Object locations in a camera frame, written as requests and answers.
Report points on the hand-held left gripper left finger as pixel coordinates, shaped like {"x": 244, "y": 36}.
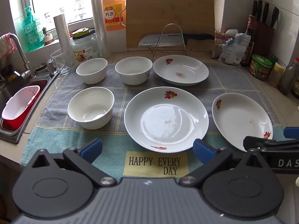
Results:
{"x": 92, "y": 148}

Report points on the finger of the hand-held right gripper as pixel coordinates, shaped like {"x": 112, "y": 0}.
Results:
{"x": 290, "y": 131}
{"x": 257, "y": 142}

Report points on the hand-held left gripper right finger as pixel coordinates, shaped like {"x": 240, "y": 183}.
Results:
{"x": 202, "y": 150}

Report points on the white ceramic bowl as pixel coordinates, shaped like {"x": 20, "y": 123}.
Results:
{"x": 91, "y": 108}
{"x": 91, "y": 71}

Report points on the stained white flower print plate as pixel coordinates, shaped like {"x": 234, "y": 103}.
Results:
{"x": 181, "y": 71}

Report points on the grey blue checked dish towel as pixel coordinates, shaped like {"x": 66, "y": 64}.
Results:
{"x": 116, "y": 142}

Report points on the grey bottle with red cap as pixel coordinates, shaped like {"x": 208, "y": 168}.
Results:
{"x": 289, "y": 77}

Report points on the yellow lidded spice jar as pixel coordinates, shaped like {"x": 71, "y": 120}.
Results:
{"x": 275, "y": 74}

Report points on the green lidded sauce jar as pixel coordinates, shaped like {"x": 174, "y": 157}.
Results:
{"x": 260, "y": 66}

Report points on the red plastic basin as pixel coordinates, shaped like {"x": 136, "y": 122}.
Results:
{"x": 17, "y": 122}

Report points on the white plastic colander basket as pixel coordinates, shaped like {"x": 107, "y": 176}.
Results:
{"x": 18, "y": 105}

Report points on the white bowl with pink print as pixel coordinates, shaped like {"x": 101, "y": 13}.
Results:
{"x": 133, "y": 70}

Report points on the clear glass mug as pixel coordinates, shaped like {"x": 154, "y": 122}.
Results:
{"x": 59, "y": 61}

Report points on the white plastic bag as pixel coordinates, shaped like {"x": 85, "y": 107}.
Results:
{"x": 232, "y": 49}

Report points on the wooden knife block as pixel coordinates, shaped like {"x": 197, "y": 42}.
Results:
{"x": 262, "y": 36}

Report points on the stainless steel sink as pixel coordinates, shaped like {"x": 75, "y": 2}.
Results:
{"x": 9, "y": 88}

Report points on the dark soy sauce bottle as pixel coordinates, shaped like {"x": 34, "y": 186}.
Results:
{"x": 250, "y": 37}

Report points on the steel faucet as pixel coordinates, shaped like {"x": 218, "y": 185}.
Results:
{"x": 22, "y": 58}

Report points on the small clear plastic wrap roll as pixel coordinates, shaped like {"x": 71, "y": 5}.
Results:
{"x": 64, "y": 35}

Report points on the small potted plant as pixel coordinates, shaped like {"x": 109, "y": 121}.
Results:
{"x": 48, "y": 37}

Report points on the large clear plastic wrap roll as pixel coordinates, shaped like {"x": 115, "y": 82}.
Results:
{"x": 100, "y": 28}

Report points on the green detergent bottle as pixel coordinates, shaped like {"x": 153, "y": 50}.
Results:
{"x": 31, "y": 30}

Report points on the pink white rag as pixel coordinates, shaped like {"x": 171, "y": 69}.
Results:
{"x": 5, "y": 44}

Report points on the bamboo cutting board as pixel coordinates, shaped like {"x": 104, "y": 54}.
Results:
{"x": 170, "y": 11}

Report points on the orange cooking wine bottle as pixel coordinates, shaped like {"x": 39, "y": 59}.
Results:
{"x": 112, "y": 7}

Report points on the window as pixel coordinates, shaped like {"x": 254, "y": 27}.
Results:
{"x": 60, "y": 0}

